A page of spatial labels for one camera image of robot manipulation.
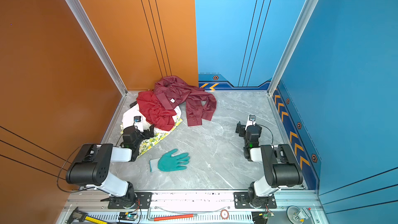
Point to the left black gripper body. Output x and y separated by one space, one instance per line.
145 135

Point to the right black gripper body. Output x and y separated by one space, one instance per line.
242 128

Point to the white cloth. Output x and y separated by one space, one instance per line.
128 116

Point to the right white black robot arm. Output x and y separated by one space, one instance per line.
280 167

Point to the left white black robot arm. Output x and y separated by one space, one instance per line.
90 169

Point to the lemon print cloth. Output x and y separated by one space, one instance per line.
155 138

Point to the red cloth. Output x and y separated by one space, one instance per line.
154 112

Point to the green work glove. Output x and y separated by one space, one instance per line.
170 163

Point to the maroon shirt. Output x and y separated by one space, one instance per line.
171 91

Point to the left green circuit board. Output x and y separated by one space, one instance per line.
127 217

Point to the round red white sticker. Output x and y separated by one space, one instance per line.
224 214

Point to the right small circuit board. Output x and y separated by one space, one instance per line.
267 215

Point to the yellow tape measure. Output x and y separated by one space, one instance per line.
94 220

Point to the round metal disc part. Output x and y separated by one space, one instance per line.
298 215

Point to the digital caliper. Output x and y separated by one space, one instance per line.
77 215

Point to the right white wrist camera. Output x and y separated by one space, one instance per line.
251 121

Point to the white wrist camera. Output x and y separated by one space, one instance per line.
251 121
138 123

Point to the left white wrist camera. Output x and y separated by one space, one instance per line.
138 123

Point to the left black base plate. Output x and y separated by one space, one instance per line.
142 200

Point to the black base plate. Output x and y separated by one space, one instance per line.
243 200
142 200

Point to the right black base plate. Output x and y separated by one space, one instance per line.
243 200

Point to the red handled allen key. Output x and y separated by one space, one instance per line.
164 218

